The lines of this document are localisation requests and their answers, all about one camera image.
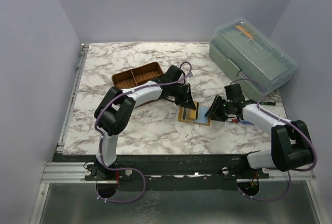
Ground red blue screwdriver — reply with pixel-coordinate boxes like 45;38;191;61
227;119;253;125

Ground clear lid plastic toolbox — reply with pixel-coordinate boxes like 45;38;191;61
209;18;298;101

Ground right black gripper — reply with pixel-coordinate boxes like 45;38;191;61
205;95;233;122

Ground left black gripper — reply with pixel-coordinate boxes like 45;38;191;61
169;83;196;110

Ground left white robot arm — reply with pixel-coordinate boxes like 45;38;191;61
86;62;197;180

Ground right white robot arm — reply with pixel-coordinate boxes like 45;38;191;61
205;83;317;178

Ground small black green screwdriver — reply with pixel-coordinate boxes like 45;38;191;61
259;102;276;106

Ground yellow leather card holder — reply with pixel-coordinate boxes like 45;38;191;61
178;102;210;126

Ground brown woven basket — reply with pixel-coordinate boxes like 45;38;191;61
111;62;164;105

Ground aluminium rail frame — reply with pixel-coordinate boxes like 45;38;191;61
30;43;90;223

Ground orange tool inside toolbox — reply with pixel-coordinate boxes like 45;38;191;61
235;25;255;40

